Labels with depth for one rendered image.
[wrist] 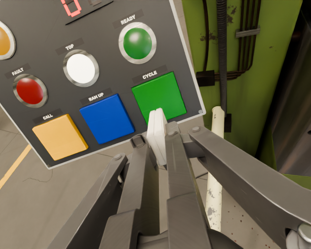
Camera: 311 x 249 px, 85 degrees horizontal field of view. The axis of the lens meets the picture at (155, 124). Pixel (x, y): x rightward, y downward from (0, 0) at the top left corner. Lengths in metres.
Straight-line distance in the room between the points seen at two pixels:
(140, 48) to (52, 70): 0.15
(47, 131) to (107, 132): 0.11
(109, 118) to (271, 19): 0.45
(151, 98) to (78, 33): 0.15
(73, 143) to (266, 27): 0.53
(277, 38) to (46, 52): 0.53
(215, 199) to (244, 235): 0.65
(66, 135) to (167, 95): 0.20
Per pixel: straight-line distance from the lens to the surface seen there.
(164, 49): 0.29
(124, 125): 0.31
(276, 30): 0.57
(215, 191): 0.58
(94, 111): 0.31
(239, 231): 1.21
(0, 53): 0.38
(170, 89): 0.28
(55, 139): 0.37
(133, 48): 0.29
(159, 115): 0.17
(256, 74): 0.65
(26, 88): 0.36
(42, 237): 1.80
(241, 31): 0.54
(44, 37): 0.34
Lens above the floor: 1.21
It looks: 50 degrees down
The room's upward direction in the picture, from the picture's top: 30 degrees counter-clockwise
